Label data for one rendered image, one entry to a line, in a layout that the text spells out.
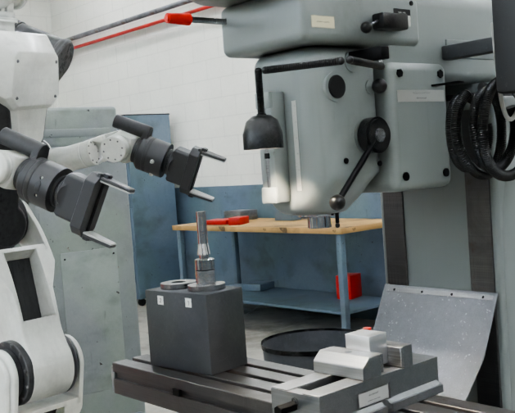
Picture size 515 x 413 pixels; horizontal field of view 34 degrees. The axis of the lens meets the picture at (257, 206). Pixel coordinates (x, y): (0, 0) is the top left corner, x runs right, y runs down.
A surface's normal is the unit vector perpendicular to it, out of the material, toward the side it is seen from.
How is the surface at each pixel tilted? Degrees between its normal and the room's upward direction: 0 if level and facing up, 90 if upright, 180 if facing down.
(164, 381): 90
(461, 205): 90
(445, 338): 63
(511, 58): 90
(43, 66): 100
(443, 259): 90
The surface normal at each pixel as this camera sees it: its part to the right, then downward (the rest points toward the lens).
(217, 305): 0.72, -0.02
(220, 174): -0.76, 0.09
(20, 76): 0.96, 0.11
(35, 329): 0.72, -0.23
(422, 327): -0.72, -0.36
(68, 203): -0.33, 0.04
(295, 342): 0.36, -0.04
